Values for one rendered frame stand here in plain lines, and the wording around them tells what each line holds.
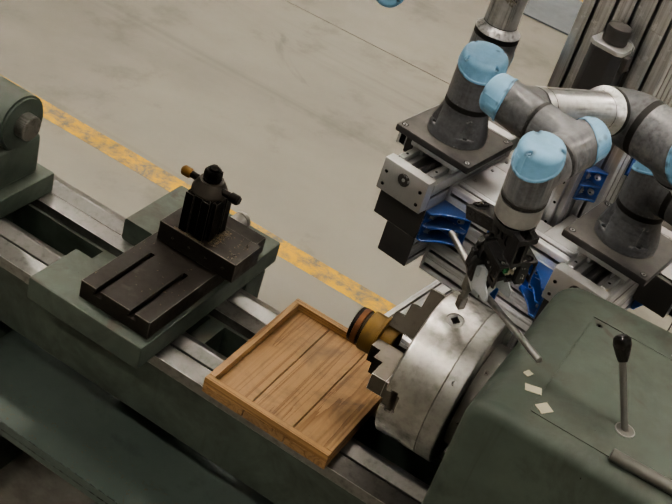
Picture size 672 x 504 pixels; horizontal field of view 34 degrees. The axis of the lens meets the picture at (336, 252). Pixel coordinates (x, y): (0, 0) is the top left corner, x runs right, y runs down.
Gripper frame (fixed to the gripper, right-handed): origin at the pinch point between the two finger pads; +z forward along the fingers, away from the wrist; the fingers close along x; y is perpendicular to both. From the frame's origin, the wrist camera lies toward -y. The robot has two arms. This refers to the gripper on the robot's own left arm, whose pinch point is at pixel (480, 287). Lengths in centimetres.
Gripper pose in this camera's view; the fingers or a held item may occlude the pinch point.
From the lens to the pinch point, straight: 193.6
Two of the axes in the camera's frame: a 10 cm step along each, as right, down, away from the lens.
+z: -1.5, 6.7, 7.2
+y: 3.2, 7.3, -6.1
